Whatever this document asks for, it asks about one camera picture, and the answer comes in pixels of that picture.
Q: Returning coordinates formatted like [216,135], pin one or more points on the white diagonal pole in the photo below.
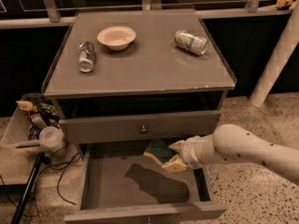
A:
[282,52]

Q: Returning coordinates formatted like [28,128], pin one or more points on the metal railing frame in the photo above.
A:
[17,13]

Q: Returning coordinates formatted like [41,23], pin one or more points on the clear plastic cup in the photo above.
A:
[52,138]

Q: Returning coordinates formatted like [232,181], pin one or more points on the colourful snack bag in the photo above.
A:
[48,110]

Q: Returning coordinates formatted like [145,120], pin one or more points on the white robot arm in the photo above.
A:
[231,143]

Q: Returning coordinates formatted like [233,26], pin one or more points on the grey drawer cabinet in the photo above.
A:
[151,76]

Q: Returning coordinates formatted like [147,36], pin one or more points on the open grey middle drawer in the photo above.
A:
[122,186]

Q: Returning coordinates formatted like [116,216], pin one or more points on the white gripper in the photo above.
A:
[189,152]

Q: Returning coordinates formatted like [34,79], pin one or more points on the white bowl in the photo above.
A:
[116,37]

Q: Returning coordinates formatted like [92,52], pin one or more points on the black tripod leg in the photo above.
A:
[29,185]

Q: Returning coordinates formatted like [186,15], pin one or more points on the clear plastic bottle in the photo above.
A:
[86,56]

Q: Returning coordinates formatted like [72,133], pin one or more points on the round metal drawer knob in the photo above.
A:
[144,129]

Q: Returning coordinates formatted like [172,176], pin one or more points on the closed grey top drawer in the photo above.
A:
[127,128]

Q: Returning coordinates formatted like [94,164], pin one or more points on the yellow crumpled object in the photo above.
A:
[285,4]

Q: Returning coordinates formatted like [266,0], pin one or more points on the green and yellow sponge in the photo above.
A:
[159,151]

